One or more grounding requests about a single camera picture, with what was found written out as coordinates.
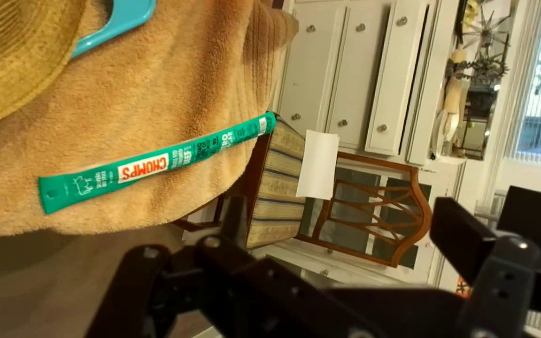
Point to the woven straw hat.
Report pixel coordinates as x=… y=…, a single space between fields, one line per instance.
x=36 y=41

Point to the wooden chair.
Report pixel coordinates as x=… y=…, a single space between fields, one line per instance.
x=376 y=210

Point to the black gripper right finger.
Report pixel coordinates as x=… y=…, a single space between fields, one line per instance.
x=504 y=272

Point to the blue plastic hanger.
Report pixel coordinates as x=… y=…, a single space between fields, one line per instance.
x=124 y=17

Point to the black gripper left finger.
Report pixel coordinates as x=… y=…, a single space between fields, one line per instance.
x=241 y=294

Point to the white paper tag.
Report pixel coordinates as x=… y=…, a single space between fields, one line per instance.
x=318 y=165

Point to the white cabinet with knobs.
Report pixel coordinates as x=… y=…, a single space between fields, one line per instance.
x=368 y=71

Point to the tan table cover cloth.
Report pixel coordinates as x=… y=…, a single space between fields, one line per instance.
x=194 y=67

